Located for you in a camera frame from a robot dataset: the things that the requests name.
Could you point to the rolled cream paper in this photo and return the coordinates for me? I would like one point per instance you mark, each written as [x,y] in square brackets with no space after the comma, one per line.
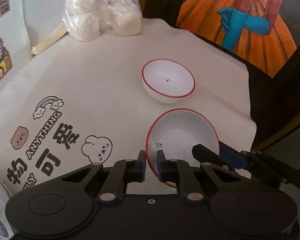
[50,40]

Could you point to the wall poster coloured houses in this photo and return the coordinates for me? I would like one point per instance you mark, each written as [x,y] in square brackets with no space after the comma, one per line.
[0,55]

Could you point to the black furniture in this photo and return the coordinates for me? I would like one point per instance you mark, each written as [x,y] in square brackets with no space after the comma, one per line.
[277,105]

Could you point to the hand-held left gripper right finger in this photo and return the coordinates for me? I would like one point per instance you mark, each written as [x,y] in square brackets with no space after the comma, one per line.
[161,163]

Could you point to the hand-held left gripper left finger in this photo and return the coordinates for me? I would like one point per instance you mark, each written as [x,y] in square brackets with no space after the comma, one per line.
[141,161]

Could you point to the white bowl red rim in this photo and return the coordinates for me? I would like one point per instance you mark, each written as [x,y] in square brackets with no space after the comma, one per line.
[168,82]
[182,132]

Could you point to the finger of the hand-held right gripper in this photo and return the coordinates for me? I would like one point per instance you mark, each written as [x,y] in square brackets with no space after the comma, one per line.
[233,158]
[207,153]

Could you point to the white printed tablecloth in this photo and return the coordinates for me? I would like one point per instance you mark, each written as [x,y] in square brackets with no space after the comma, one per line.
[102,80]

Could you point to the clear bag of white lumps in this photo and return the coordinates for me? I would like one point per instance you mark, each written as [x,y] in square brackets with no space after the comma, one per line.
[102,12]

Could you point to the painting of orange dress figure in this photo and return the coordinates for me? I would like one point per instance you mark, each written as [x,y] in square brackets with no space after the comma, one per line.
[240,17]

